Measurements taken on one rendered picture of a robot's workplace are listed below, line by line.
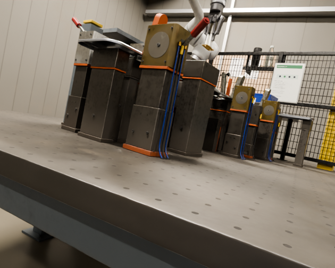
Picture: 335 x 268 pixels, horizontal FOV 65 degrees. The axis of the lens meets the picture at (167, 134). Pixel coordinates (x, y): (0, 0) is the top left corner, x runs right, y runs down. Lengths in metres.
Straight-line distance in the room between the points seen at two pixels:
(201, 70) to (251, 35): 3.60
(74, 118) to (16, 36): 2.63
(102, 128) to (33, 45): 2.91
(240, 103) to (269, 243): 1.06
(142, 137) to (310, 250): 0.52
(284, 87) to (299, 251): 2.05
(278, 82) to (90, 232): 2.07
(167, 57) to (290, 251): 0.56
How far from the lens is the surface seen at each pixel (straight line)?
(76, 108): 0.99
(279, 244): 0.31
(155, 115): 0.71
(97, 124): 0.84
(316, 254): 0.32
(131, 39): 1.32
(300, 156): 1.80
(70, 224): 0.45
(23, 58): 3.59
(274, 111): 1.63
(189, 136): 0.91
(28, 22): 3.65
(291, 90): 2.29
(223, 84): 1.85
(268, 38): 4.44
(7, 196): 0.57
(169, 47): 0.74
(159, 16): 0.83
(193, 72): 0.94
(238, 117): 1.31
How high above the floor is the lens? 0.80
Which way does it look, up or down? 2 degrees down
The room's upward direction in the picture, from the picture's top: 12 degrees clockwise
